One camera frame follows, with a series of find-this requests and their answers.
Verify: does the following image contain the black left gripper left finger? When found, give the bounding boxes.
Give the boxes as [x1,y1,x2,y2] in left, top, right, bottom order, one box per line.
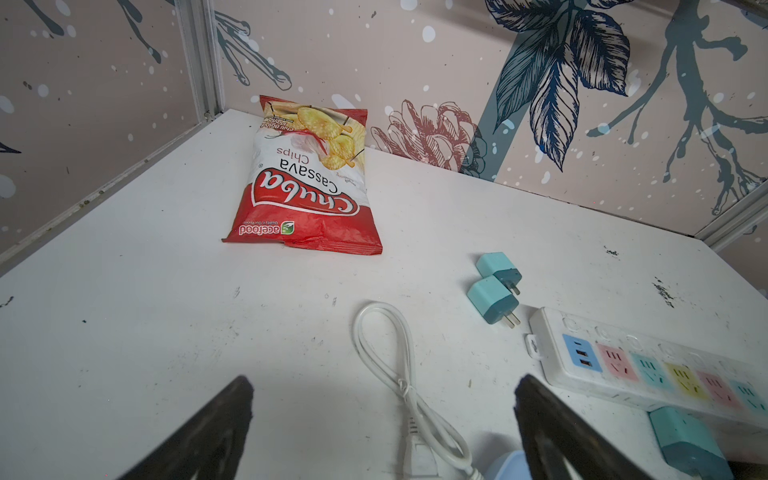
[122,376,254,479]

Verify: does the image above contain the white power cable blue cube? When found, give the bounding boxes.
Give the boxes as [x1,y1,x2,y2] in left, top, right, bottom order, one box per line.
[352,302,483,479]

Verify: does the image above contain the teal plug adapter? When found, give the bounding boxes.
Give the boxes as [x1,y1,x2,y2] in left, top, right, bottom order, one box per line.
[476,252,522,295]
[648,406,734,480]
[467,276,521,328]

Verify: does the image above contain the red white cassava chips bag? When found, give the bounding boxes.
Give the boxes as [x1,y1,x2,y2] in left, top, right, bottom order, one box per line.
[225,96,383,255]

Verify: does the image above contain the blue cube power socket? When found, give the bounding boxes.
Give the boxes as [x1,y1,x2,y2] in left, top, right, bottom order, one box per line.
[484,450,532,480]

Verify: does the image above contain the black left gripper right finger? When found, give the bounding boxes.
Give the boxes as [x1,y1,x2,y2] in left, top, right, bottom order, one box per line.
[514,374,649,479]

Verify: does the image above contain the white multicolour power strip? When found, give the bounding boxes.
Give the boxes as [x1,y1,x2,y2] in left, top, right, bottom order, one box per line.
[526,308,767,435]

